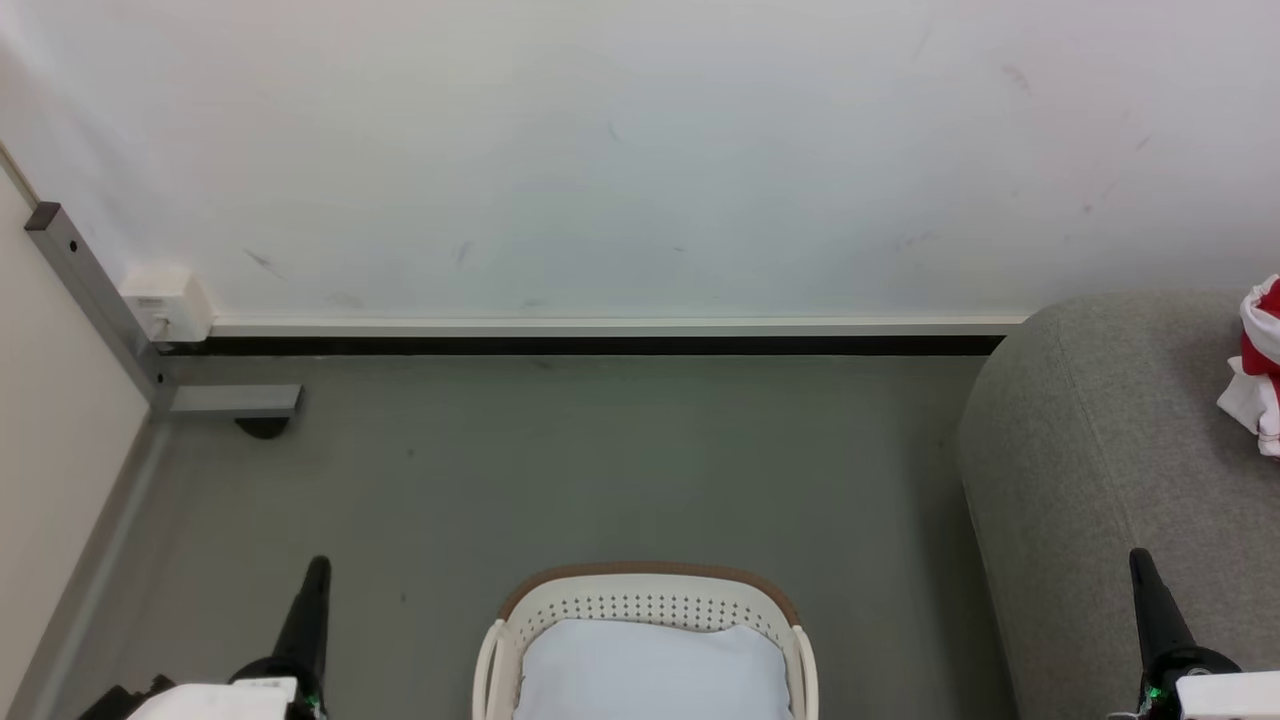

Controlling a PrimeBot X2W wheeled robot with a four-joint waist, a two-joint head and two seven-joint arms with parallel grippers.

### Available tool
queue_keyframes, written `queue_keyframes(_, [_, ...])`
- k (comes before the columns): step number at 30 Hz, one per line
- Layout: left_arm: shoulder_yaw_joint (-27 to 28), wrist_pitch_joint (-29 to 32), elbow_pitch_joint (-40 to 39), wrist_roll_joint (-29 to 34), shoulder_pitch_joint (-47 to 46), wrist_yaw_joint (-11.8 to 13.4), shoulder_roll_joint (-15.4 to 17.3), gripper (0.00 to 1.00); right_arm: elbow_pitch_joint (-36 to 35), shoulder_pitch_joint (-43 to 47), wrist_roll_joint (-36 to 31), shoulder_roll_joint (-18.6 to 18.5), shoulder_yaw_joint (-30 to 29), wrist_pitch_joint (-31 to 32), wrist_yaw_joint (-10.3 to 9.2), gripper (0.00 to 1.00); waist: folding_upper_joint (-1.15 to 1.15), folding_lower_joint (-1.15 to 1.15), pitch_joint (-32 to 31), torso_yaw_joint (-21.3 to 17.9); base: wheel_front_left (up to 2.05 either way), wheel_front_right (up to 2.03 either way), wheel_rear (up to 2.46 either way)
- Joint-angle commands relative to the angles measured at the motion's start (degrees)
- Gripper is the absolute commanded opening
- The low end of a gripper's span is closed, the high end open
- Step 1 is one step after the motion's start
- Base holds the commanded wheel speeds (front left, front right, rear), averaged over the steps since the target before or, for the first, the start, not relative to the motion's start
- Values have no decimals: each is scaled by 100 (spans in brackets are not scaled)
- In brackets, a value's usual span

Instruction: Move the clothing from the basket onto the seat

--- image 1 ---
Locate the white plastic wall box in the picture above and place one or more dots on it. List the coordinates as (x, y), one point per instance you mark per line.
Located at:
(168, 305)

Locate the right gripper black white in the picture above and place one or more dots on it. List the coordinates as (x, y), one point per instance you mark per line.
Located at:
(1220, 698)

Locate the grey fabric sofa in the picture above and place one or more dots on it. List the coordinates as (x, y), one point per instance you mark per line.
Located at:
(1100, 480)

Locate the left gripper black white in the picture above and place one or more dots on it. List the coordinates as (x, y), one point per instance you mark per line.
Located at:
(240, 698)

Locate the red basketball jersey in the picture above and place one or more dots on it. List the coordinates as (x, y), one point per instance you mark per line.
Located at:
(1258, 380)

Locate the dark round frame foot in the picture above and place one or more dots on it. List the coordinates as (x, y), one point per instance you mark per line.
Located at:
(262, 428)

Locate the pale blue cloth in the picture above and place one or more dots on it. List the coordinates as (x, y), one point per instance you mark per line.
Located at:
(650, 670)

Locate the grey metal frame post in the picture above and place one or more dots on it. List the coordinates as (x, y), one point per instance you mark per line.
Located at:
(92, 290)

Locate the white plastic laundry basket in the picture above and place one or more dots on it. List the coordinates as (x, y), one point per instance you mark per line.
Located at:
(650, 595)

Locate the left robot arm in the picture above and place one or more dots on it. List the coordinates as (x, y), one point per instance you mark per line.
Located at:
(115, 703)

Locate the black and white baseboard strip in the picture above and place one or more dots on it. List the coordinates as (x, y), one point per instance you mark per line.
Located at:
(600, 338)

